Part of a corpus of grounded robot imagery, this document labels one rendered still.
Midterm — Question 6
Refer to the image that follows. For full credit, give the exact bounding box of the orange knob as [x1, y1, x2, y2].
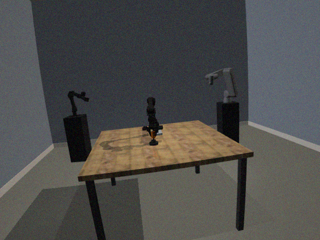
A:
[151, 131, 156, 139]

